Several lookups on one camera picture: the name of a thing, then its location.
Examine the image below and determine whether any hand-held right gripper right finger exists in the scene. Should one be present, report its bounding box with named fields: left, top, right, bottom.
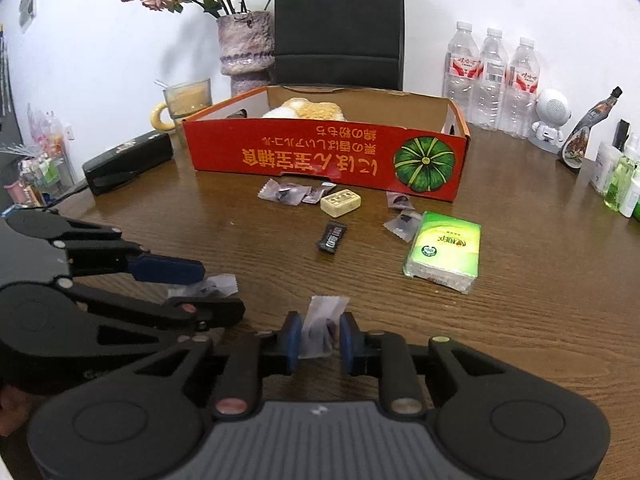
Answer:
left=339, top=312, right=506, bottom=418

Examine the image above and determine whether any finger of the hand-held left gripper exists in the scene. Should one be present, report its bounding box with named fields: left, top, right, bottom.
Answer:
left=10, top=210, right=206, bottom=283
left=56, top=277, right=246, bottom=346

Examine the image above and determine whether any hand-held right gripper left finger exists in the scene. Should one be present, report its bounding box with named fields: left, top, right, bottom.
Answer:
left=120, top=312, right=306, bottom=421

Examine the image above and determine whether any black candy bar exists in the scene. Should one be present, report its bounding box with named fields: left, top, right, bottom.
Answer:
left=316, top=221, right=348, bottom=256

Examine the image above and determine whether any green tissue pack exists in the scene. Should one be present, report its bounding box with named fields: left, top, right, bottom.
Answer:
left=402, top=211, right=482, bottom=294

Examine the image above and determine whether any cream embossed block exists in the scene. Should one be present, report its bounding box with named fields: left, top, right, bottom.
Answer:
left=320, top=188, right=362, bottom=218

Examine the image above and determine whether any orange cardboard box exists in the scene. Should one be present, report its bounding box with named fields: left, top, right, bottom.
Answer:
left=181, top=85, right=472, bottom=204

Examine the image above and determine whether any wooden desktop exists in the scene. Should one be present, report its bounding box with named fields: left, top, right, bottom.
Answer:
left=0, top=105, right=640, bottom=480

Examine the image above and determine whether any black power bank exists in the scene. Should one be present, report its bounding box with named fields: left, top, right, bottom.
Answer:
left=82, top=130, right=174, bottom=196

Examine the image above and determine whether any yellow mug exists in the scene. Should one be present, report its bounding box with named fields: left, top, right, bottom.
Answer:
left=151, top=87, right=208, bottom=133

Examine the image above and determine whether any clear organizer with cosmetics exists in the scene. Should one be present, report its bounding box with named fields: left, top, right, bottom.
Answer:
left=0, top=105, right=76, bottom=203

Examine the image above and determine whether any clear glass cup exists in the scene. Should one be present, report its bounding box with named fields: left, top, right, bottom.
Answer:
left=162, top=78, right=212, bottom=123

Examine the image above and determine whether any white and tan plush toy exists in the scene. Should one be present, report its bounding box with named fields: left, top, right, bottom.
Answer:
left=262, top=100, right=346, bottom=121

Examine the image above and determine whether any purple ceramic vase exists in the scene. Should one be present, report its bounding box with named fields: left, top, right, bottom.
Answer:
left=216, top=10, right=276, bottom=98

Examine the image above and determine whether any clear water bottle red label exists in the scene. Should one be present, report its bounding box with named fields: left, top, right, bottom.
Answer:
left=472, top=27, right=509, bottom=131
left=444, top=21, right=482, bottom=126
left=501, top=36, right=542, bottom=139

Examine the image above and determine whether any black paper bag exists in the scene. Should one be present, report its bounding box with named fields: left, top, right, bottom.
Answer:
left=274, top=0, right=405, bottom=92

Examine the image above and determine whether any white robot figurine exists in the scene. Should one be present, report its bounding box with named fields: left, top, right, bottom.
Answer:
left=530, top=89, right=572, bottom=150

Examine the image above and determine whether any green spray bottle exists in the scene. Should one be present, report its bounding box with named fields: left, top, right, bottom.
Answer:
left=604, top=135, right=640, bottom=211

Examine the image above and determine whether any white plastic jar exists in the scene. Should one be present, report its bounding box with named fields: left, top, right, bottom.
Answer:
left=595, top=141, right=623, bottom=193

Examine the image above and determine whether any dark sauce pouch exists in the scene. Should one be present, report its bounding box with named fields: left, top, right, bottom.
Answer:
left=559, top=86, right=623, bottom=167

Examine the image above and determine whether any small white bottle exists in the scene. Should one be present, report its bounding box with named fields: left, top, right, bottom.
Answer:
left=622, top=165, right=640, bottom=218

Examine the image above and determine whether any black charging cable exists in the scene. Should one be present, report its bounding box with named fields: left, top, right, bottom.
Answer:
left=45, top=180, right=91, bottom=206

